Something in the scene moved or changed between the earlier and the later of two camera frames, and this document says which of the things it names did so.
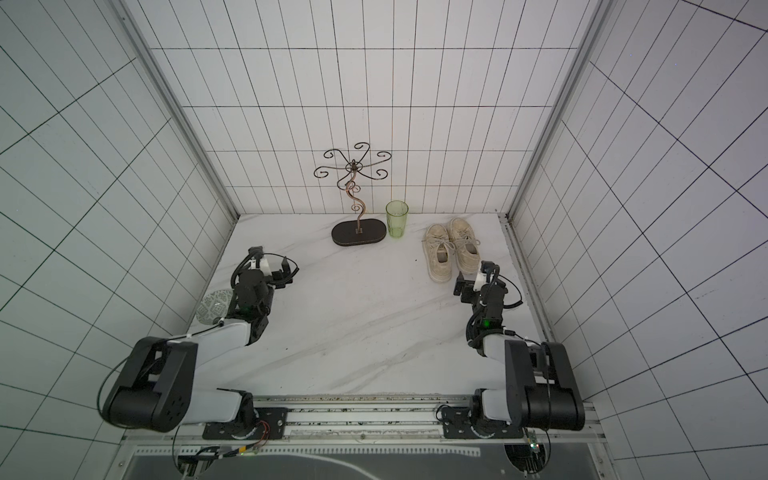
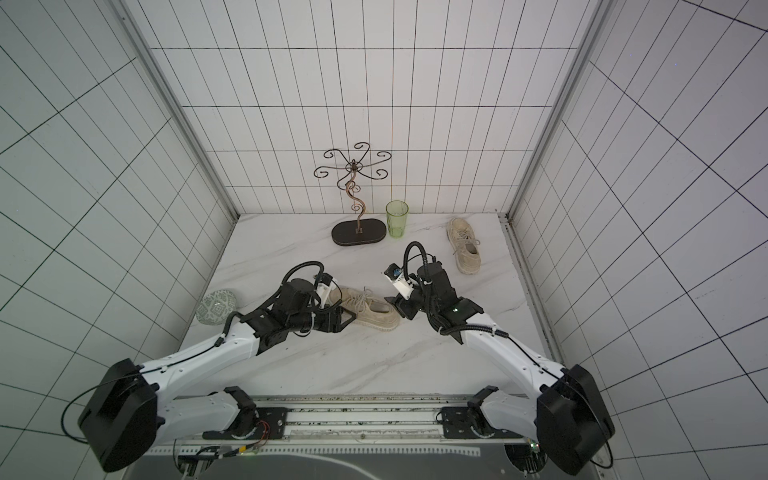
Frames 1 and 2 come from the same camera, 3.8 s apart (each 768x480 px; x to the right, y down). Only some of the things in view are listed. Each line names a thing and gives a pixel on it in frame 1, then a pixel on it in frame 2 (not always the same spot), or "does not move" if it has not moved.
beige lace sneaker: (437, 247) to (368, 309)
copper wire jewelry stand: (356, 232) does not move
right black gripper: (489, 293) to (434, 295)
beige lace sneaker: (466, 245) does not move
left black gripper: (279, 275) to (336, 327)
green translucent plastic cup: (397, 212) does not move
